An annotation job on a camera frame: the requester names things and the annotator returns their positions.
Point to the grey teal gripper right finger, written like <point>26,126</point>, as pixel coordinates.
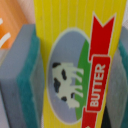
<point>116,109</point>

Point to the yellow butter box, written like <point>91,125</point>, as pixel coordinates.
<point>76,41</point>

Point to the grey teal gripper left finger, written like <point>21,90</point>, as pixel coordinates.
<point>22,80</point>

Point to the orange bread loaf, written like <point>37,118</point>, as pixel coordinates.
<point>11,21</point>

